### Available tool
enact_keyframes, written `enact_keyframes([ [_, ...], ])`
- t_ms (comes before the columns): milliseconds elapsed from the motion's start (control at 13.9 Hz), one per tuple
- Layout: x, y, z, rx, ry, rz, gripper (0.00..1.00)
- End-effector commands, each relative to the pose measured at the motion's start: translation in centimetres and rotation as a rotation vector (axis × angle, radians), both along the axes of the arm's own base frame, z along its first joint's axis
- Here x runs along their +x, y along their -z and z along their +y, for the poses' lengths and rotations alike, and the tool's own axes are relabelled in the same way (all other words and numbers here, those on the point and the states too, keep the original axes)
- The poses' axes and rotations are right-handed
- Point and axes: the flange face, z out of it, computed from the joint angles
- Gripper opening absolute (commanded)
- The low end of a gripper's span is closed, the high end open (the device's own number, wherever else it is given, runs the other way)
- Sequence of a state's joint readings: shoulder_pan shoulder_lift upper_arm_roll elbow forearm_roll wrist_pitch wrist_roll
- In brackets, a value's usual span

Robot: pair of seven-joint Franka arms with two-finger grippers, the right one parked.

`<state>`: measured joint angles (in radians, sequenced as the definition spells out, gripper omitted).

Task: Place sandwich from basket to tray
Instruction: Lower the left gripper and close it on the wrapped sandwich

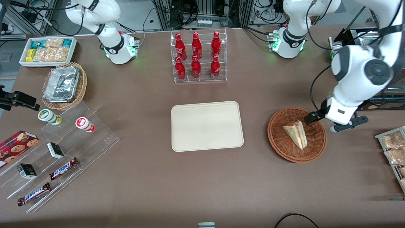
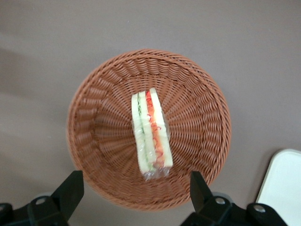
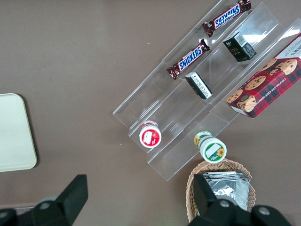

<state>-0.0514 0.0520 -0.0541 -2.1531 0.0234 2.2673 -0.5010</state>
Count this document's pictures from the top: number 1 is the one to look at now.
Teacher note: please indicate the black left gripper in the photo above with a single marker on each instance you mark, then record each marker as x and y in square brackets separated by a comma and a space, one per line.
[320, 112]

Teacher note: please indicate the triangular sandwich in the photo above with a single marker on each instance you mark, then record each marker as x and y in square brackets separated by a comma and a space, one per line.
[297, 134]

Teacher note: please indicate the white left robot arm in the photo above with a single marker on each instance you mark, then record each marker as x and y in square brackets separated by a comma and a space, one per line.
[354, 69]

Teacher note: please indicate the brown round wicker basket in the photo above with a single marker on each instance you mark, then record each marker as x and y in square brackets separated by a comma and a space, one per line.
[284, 142]

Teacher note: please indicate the cream plastic tray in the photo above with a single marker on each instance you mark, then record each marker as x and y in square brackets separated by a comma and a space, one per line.
[207, 126]

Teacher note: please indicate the light oval wicker basket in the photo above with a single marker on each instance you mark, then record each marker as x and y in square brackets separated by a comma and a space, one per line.
[83, 85]

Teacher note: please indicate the clear bagged fried snack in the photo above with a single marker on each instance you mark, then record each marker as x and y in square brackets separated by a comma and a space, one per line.
[395, 156]
[392, 141]

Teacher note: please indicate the black hot food warmer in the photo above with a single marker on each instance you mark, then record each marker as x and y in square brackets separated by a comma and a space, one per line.
[364, 34]

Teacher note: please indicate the red cola bottle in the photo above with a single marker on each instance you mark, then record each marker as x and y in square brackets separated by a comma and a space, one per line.
[216, 45]
[196, 47]
[180, 69]
[196, 68]
[180, 47]
[215, 68]

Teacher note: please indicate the clear acrylic bottle rack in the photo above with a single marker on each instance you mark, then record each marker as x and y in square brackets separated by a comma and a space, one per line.
[205, 80]

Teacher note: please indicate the white power strip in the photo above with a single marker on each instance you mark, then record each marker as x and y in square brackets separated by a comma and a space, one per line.
[204, 23]

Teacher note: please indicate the small grey device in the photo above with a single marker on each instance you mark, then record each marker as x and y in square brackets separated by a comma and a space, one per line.
[206, 225]

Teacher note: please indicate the clear acrylic stepped display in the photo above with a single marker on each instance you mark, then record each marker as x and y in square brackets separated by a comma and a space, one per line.
[95, 142]

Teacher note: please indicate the red lid white cup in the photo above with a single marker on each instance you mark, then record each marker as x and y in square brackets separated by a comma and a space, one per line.
[83, 123]

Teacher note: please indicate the silver foil container stack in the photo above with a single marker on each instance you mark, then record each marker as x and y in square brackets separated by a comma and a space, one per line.
[61, 84]

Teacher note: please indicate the Snickers chocolate bar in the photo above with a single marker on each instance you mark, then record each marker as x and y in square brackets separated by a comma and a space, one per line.
[34, 194]
[63, 169]

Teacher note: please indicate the teal snack packet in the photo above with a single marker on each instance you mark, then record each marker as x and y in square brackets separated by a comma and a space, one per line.
[38, 43]
[67, 42]

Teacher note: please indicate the small black carton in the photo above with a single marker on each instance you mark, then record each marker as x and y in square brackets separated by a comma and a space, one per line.
[55, 150]
[27, 171]

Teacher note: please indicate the green lid white cup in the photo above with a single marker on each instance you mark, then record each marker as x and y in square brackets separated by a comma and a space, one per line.
[47, 115]

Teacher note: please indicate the small rice cracker bag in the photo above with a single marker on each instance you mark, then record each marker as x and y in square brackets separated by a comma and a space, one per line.
[53, 42]

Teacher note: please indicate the large rice cracker bag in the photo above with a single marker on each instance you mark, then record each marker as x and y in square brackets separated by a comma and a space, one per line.
[50, 54]

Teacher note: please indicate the yellow snack packet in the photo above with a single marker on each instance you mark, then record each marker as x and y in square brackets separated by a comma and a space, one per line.
[29, 55]

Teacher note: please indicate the white rectangular snack bin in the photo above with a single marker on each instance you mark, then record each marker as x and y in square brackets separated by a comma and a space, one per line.
[23, 61]

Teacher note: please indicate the red plaid cookie box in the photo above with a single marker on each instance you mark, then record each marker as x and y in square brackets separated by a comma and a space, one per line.
[15, 147]

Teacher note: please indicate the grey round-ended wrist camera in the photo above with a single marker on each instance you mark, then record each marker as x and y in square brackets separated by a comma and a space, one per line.
[351, 124]

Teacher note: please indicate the black camera clamp mount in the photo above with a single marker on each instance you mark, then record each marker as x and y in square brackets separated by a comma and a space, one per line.
[22, 98]

